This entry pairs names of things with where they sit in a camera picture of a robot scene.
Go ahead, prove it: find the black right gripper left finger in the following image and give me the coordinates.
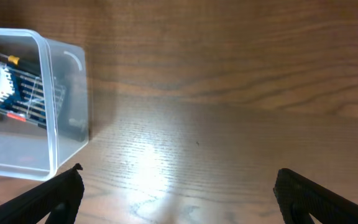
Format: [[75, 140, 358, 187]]
[[0, 163, 85, 224]]

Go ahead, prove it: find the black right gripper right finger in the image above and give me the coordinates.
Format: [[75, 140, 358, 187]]
[[273, 168, 358, 224]]

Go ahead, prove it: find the blue precision screwdriver set case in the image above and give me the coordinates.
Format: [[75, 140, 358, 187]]
[[0, 60, 67, 125]]

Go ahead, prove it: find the black yellow screwdriver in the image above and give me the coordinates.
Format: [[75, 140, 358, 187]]
[[0, 53, 41, 77]]

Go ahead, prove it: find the claw hammer orange handle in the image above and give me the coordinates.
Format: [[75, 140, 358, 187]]
[[0, 110, 47, 129]]

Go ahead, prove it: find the clear plastic container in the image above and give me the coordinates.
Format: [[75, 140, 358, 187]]
[[0, 28, 89, 181]]

